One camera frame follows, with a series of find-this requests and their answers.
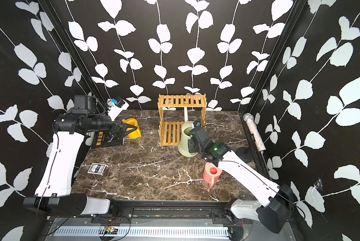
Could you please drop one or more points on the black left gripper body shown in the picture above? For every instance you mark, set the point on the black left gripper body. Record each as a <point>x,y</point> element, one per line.
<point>116,130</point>

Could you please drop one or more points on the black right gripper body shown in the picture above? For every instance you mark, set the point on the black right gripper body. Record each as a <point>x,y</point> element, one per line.
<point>201,153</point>

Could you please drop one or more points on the yellow plastic watering can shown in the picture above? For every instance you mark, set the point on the yellow plastic watering can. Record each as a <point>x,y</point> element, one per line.
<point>133,122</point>

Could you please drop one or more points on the light green watering can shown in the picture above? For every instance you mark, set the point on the light green watering can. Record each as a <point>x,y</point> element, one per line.
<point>185,136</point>

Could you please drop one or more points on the wooden slatted two-tier shelf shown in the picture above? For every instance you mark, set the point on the wooden slatted two-tier shelf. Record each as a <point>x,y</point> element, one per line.
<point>170,132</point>

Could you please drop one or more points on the pink plastic watering can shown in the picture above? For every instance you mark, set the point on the pink plastic watering can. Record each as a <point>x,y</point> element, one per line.
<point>211,173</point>

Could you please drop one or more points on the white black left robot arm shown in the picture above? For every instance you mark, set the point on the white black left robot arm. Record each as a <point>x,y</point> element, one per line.
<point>53,196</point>

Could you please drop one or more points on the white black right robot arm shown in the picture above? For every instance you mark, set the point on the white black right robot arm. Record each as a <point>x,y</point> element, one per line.
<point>252,183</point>

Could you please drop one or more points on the black book with gold title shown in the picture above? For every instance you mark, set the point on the black book with gold title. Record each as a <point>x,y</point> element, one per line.
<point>103,139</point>

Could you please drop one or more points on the black playing card box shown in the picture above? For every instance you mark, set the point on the black playing card box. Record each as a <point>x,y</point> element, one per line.
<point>97,169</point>

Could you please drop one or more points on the glitter microphone on stand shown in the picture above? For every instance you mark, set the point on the glitter microphone on stand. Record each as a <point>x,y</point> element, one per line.
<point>255,143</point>

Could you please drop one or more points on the small green circuit board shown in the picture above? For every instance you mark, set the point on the small green circuit board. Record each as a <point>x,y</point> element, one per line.
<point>110,231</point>

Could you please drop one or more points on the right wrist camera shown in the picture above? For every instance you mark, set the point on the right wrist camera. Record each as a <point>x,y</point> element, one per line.
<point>197,124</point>

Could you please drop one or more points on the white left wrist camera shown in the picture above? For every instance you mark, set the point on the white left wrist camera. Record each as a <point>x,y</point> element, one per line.
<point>116,106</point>

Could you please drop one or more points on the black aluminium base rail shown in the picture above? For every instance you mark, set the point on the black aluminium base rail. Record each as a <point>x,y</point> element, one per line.
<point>121,212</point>

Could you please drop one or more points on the white slotted cable duct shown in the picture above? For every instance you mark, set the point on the white slotted cable duct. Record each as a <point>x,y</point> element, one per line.
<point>155,232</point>

